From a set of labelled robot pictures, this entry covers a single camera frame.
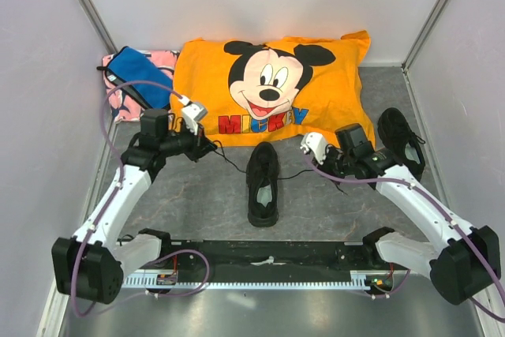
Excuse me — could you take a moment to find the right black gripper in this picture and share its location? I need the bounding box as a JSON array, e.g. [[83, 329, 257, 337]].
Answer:
[[312, 144, 354, 185]]

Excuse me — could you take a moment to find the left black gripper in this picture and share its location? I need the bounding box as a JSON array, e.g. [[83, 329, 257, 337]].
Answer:
[[159, 119, 216, 163]]

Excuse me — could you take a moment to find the black shoelace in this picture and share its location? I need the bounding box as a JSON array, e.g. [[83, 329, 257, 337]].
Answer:
[[212, 140, 348, 196]]

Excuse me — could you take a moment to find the black shoe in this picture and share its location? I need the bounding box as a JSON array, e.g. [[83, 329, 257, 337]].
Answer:
[[246, 142, 280, 227], [377, 107, 426, 181]]

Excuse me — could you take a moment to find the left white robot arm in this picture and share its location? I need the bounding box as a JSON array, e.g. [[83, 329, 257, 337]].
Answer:
[[51, 103, 217, 304]]

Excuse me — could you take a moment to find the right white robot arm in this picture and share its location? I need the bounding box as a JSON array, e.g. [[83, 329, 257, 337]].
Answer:
[[305, 124, 504, 305]]

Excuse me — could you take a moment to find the pink patterned cloth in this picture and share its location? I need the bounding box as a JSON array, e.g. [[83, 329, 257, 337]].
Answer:
[[100, 51, 180, 122]]

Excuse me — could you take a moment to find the blue cloth pouch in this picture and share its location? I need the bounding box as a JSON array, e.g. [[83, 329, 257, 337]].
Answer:
[[96, 47, 174, 110]]

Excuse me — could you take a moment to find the orange Mickey Mouse pillow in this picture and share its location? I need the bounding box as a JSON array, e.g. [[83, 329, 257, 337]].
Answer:
[[174, 31, 376, 147]]

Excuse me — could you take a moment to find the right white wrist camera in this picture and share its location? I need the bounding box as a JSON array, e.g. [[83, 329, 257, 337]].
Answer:
[[300, 132, 328, 165]]

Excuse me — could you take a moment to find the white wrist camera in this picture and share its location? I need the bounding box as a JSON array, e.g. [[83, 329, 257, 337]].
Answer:
[[181, 100, 208, 136], [300, 132, 328, 165]]

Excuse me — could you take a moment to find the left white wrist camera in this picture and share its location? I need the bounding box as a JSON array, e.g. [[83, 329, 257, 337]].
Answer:
[[181, 100, 208, 136]]

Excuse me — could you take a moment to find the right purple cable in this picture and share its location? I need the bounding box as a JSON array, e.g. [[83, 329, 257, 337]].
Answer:
[[303, 151, 505, 324]]

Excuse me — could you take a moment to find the purple cable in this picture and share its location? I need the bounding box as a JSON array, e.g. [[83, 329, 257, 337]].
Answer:
[[70, 80, 214, 318], [303, 151, 505, 324]]

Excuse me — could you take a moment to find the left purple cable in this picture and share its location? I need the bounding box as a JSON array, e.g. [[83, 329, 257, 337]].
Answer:
[[70, 80, 214, 318]]

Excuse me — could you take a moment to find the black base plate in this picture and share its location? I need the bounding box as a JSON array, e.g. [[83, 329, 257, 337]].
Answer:
[[164, 240, 391, 284]]

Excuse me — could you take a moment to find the slotted grey cable duct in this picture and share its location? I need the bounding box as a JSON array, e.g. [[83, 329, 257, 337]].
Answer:
[[122, 270, 393, 291]]

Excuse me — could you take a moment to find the left aluminium frame post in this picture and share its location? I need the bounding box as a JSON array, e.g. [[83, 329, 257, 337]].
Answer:
[[78, 0, 118, 54]]

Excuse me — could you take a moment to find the aluminium frame post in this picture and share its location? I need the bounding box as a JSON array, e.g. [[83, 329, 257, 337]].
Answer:
[[401, 0, 474, 69], [78, 0, 118, 54]]

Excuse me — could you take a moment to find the right aluminium frame post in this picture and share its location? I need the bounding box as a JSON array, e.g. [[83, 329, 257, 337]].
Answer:
[[401, 0, 474, 69]]

